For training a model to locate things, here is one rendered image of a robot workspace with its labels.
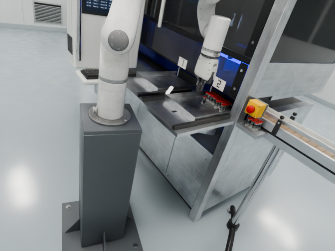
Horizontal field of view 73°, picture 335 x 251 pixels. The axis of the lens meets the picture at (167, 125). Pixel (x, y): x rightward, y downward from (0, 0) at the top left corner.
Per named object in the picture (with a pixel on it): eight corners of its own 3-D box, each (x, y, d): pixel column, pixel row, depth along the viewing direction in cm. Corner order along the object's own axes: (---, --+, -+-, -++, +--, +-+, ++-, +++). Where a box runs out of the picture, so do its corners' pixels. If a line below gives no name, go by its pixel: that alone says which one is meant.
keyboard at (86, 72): (131, 70, 179) (132, 67, 178) (140, 77, 170) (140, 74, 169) (80, 71, 156) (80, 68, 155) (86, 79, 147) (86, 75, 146)
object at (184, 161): (156, 92, 356) (167, 34, 312) (266, 182, 225) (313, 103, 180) (93, 97, 298) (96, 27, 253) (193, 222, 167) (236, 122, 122)
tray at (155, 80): (175, 75, 169) (176, 70, 167) (198, 89, 153) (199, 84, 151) (135, 76, 149) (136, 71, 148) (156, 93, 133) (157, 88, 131)
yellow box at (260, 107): (251, 110, 121) (257, 97, 117) (262, 116, 116) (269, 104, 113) (243, 111, 116) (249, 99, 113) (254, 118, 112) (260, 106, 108)
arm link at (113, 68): (98, 81, 89) (101, 16, 77) (98, 66, 104) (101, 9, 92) (128, 84, 93) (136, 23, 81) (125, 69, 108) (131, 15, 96)
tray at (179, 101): (206, 94, 147) (207, 90, 146) (236, 114, 131) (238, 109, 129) (164, 99, 128) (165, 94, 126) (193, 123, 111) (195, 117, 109)
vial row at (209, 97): (205, 98, 142) (207, 91, 140) (226, 112, 131) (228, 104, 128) (202, 98, 141) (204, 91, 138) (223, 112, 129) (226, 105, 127)
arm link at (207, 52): (225, 52, 98) (223, 59, 100) (211, 46, 104) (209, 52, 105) (212, 51, 93) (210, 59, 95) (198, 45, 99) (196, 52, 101)
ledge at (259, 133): (250, 122, 131) (251, 119, 130) (269, 134, 123) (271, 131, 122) (235, 126, 123) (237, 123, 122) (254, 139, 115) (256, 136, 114)
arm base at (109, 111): (90, 127, 94) (91, 86, 85) (86, 105, 109) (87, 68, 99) (134, 125, 102) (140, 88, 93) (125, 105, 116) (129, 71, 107)
